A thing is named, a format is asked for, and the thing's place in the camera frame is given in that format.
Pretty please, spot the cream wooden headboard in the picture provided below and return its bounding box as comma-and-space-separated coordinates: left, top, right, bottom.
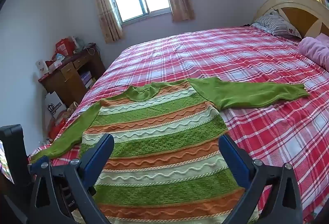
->
253, 0, 329, 40

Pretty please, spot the white paper bag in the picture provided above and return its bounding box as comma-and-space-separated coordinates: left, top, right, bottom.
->
44, 91, 68, 122

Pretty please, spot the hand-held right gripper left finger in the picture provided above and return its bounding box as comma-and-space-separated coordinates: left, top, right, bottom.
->
29, 133, 115, 224

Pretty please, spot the red gift box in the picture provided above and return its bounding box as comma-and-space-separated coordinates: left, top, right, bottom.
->
55, 37, 75, 57

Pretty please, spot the stack of books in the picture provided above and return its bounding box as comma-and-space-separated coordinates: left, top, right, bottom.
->
80, 71, 94, 88

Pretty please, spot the brown wooden desk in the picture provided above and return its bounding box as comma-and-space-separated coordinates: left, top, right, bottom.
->
38, 43, 106, 108

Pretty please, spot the green orange striped knit sweater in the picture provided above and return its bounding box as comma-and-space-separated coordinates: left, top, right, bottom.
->
30, 77, 311, 224

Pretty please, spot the red plastic bag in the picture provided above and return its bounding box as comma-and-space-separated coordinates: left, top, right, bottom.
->
49, 119, 68, 140

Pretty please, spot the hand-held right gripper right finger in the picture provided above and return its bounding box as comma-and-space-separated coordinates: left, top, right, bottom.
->
218, 134, 304, 224

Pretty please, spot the striped floral pillow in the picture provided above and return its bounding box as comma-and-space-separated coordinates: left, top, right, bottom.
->
251, 8, 302, 39

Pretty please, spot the bed with red plaid sheet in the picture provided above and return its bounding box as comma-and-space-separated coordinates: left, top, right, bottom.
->
28, 25, 329, 224

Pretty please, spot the pink blanket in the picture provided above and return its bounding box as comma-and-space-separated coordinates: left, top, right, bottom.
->
298, 33, 329, 70

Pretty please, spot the small white box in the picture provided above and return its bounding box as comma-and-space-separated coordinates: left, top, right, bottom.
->
36, 60, 49, 77

